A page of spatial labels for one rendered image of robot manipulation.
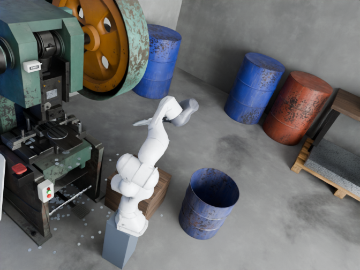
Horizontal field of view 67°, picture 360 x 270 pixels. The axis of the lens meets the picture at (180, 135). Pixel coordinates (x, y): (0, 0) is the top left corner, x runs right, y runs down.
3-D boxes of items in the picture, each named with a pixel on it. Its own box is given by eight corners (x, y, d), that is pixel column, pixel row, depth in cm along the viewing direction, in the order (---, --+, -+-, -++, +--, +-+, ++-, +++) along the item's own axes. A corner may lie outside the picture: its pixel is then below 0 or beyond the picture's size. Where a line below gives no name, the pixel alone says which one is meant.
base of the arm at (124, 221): (152, 219, 187) (156, 207, 178) (137, 241, 172) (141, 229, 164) (124, 204, 191) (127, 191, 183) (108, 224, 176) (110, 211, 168)
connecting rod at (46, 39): (62, 87, 169) (61, 32, 149) (44, 93, 160) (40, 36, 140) (40, 73, 176) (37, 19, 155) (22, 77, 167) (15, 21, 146)
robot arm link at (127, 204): (145, 218, 170) (153, 193, 155) (117, 210, 169) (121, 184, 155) (149, 204, 179) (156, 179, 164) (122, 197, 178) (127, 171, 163)
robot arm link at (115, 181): (136, 199, 143) (102, 190, 142) (139, 197, 167) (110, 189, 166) (142, 178, 145) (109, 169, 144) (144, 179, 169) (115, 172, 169)
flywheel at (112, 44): (70, 51, 225) (133, 103, 208) (48, 56, 210) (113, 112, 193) (82, -45, 179) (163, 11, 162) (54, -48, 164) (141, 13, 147)
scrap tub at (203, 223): (227, 220, 259) (247, 187, 230) (207, 252, 228) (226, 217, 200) (191, 194, 273) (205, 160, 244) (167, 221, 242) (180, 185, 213)
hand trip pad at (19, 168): (29, 177, 162) (28, 168, 157) (19, 182, 157) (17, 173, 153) (21, 170, 164) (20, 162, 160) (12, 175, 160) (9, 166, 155)
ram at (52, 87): (67, 115, 182) (66, 76, 164) (46, 124, 171) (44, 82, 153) (50, 104, 187) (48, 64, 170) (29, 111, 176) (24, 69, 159)
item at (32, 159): (86, 136, 207) (86, 130, 203) (29, 165, 173) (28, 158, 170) (60, 118, 216) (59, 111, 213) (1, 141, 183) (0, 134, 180)
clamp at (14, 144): (37, 139, 184) (36, 127, 178) (12, 150, 172) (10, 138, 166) (31, 135, 186) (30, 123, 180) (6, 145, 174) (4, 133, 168)
